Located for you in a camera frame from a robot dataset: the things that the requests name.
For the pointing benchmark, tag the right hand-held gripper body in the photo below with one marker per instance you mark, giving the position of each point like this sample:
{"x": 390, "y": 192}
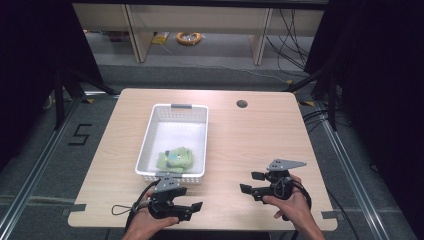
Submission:
{"x": 281, "y": 186}

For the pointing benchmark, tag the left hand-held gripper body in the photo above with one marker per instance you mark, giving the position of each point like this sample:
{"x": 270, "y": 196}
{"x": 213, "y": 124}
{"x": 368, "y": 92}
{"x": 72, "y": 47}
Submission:
{"x": 161, "y": 206}

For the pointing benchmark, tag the green mitten with face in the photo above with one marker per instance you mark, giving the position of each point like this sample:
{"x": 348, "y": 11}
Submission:
{"x": 181, "y": 159}

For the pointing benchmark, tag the green plush toy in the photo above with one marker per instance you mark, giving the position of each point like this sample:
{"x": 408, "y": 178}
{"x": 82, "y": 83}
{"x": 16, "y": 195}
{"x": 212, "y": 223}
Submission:
{"x": 161, "y": 161}

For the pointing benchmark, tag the white plastic basket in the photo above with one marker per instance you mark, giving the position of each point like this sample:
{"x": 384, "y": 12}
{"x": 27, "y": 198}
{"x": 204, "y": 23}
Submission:
{"x": 176, "y": 133}

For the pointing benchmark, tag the person's left hand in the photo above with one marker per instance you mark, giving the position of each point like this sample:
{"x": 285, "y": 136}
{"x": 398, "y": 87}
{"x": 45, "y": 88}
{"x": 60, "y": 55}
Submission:
{"x": 143, "y": 223}

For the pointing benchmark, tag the person's right hand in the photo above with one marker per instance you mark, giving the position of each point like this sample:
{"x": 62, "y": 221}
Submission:
{"x": 300, "y": 213}

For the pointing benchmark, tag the grey tape strip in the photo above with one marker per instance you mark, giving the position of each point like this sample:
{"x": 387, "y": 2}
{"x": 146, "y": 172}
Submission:
{"x": 328, "y": 215}
{"x": 78, "y": 208}

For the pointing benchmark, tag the yellow black tape marker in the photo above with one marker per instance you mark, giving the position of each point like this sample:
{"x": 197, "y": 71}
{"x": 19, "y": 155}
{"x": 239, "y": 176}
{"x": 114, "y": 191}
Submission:
{"x": 307, "y": 103}
{"x": 88, "y": 100}

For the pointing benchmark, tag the black metal stand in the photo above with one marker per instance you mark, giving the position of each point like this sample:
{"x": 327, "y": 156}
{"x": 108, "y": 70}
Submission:
{"x": 59, "y": 100}
{"x": 331, "y": 100}

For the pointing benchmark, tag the black curtain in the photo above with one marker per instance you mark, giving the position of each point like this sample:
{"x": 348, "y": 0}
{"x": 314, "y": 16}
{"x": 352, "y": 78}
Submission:
{"x": 33, "y": 66}
{"x": 383, "y": 83}

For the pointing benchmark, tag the yellow packet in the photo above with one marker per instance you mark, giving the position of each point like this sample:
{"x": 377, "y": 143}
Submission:
{"x": 160, "y": 38}

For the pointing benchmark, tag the wooden shelf unit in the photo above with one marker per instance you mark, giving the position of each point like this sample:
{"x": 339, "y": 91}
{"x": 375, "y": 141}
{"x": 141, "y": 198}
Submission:
{"x": 196, "y": 20}

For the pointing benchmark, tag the aluminium floor rail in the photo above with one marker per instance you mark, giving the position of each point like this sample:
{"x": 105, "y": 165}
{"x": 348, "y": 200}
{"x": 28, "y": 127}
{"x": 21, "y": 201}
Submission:
{"x": 36, "y": 170}
{"x": 353, "y": 173}

